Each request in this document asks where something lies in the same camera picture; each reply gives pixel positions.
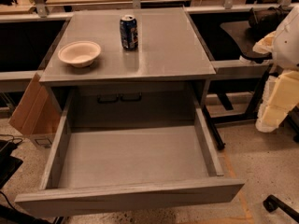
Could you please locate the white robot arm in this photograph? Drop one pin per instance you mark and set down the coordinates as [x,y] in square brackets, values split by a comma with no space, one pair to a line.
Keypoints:
[290,25]

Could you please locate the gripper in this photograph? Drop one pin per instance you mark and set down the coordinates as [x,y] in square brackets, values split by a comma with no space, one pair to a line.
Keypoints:
[288,46]

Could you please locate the blue soda can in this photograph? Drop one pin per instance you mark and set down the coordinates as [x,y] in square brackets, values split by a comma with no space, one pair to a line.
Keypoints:
[128,30]

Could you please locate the brown cardboard box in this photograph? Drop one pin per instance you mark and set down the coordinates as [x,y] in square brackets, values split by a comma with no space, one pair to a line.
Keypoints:
[35,117]

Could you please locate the black chair base wheel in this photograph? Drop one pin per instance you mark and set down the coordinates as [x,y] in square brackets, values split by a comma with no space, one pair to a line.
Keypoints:
[272,203]

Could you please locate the grey cabinet desk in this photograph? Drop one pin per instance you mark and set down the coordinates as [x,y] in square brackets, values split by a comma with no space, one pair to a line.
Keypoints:
[150,86]

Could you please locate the white paper bowl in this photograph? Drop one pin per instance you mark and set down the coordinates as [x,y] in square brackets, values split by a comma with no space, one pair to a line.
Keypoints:
[79,54]

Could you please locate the black side table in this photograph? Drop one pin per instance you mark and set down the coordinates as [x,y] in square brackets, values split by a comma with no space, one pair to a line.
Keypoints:
[253,78]

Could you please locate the grey top drawer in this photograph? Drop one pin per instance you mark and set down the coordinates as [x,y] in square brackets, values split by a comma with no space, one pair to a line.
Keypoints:
[142,153]

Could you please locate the dark bag on table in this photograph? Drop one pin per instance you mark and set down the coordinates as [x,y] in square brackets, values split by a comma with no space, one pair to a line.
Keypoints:
[267,20]

